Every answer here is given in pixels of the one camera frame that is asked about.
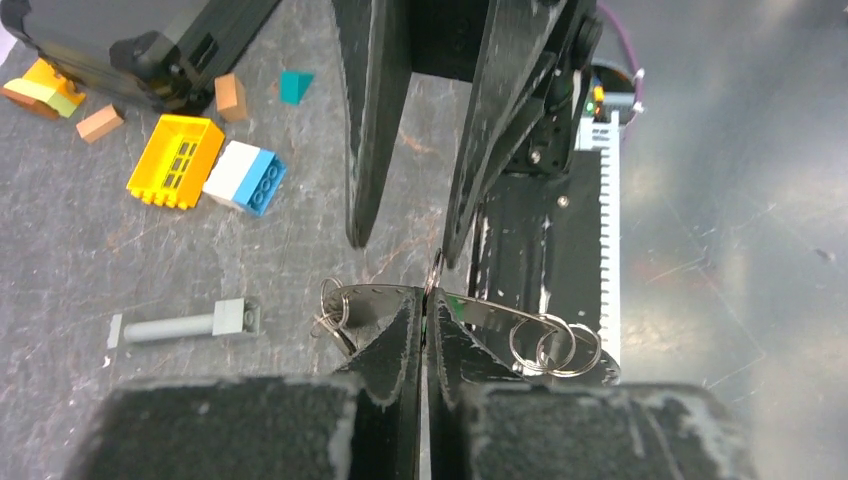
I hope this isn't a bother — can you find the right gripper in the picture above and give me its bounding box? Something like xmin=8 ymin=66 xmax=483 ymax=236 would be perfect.
xmin=332 ymin=0 xmax=603 ymax=269

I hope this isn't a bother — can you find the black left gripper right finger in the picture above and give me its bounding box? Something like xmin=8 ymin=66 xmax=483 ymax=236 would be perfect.
xmin=426 ymin=289 xmax=758 ymax=479

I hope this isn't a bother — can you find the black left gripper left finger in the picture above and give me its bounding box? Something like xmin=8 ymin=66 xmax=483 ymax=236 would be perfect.
xmin=64 ymin=288 xmax=423 ymax=479

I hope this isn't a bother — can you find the perforated metal ring plate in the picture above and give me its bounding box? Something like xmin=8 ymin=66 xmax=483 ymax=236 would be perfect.
xmin=334 ymin=284 xmax=620 ymax=396

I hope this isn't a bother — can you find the green key tag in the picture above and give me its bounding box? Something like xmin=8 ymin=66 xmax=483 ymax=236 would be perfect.
xmin=448 ymin=297 xmax=464 ymax=318

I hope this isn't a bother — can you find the silver key with ring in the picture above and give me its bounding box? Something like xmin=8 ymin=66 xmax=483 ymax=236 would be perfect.
xmin=310 ymin=277 xmax=357 ymax=357

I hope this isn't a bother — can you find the teal small block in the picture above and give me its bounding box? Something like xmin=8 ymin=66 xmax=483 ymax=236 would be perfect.
xmin=279 ymin=70 xmax=315 ymax=105

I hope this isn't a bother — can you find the grey toy axle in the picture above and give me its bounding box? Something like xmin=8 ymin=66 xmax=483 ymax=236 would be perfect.
xmin=106 ymin=298 xmax=262 ymax=350

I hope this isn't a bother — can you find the white and blue brick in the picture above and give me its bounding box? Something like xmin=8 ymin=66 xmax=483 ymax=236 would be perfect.
xmin=202 ymin=140 xmax=287 ymax=217

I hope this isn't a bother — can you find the dark grey hard case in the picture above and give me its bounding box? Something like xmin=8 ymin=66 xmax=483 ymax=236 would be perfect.
xmin=1 ymin=0 xmax=278 ymax=114

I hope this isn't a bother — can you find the yellow window brick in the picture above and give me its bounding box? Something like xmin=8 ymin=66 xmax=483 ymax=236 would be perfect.
xmin=126 ymin=114 xmax=225 ymax=210

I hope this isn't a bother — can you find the tan wooden block near case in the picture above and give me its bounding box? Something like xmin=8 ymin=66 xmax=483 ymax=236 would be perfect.
xmin=76 ymin=104 xmax=125 ymax=144

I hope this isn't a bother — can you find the orange green brown brick stack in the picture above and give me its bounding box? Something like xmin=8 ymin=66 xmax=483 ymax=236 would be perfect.
xmin=1 ymin=59 xmax=86 ymax=120

